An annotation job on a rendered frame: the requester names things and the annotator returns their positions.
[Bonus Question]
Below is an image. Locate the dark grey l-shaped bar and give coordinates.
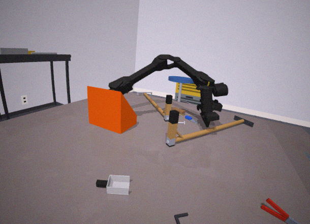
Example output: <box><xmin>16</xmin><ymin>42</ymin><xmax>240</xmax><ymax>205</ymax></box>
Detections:
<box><xmin>174</xmin><ymin>213</ymin><xmax>188</xmax><ymax>224</ymax></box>

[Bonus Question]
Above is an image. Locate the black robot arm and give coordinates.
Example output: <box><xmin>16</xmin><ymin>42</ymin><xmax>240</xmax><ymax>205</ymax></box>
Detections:
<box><xmin>109</xmin><ymin>54</ymin><xmax>229</xmax><ymax>112</ymax></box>

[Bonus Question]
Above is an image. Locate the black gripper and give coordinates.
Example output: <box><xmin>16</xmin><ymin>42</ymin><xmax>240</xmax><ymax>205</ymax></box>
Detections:
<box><xmin>197</xmin><ymin>98</ymin><xmax>220</xmax><ymax>127</ymax></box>

